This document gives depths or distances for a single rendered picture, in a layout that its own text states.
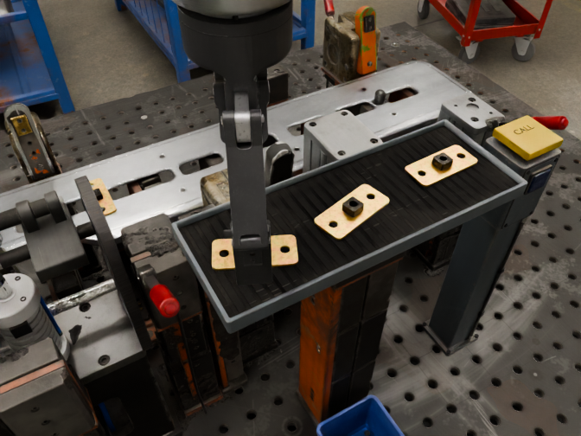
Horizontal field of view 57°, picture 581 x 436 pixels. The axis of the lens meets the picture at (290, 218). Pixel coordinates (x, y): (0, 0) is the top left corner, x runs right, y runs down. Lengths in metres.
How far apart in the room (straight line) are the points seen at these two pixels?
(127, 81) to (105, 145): 1.65
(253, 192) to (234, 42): 0.10
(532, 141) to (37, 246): 0.58
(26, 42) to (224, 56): 2.99
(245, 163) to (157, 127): 1.15
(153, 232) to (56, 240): 0.14
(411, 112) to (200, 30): 0.70
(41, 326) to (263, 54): 0.43
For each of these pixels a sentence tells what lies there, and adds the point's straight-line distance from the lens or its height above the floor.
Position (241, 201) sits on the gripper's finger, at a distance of 0.36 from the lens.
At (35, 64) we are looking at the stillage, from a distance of 3.09.
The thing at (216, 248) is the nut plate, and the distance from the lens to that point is 0.53.
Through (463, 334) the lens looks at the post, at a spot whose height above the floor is 0.74.
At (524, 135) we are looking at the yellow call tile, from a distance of 0.73.
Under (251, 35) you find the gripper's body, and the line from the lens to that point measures 0.34.
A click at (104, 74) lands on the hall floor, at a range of 3.20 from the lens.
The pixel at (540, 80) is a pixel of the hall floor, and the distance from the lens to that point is 3.28.
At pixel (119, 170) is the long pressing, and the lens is 0.90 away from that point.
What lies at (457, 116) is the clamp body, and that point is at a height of 1.06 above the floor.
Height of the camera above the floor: 1.56
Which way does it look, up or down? 46 degrees down
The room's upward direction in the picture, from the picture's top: straight up
